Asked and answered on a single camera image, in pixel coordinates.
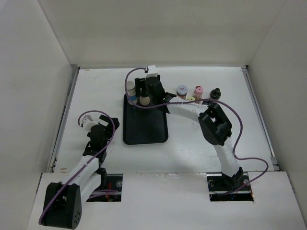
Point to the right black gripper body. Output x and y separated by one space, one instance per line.
153 99

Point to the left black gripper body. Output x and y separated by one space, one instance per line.
109 131

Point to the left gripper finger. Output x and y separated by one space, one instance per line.
104 118
113 125

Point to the clear dome cap spice bottle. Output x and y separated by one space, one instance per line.
144 100

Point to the blue label silver cap bottle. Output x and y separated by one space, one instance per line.
131 91

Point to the yellow cap sauce bottle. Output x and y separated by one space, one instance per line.
190 99

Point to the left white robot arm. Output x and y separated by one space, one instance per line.
63 200

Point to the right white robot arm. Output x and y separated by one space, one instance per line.
215 125

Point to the black rectangular plastic tray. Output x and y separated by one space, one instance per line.
143 126

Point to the pink cap spice bottle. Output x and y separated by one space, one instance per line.
197 94

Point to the black knob cap bottle rear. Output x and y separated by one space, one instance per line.
215 94

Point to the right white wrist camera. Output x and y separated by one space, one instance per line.
151 71

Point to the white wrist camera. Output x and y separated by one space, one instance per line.
151 71
87 123

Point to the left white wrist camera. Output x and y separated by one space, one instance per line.
87 123

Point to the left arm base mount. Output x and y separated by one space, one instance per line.
110 189

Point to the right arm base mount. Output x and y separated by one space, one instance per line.
220 192

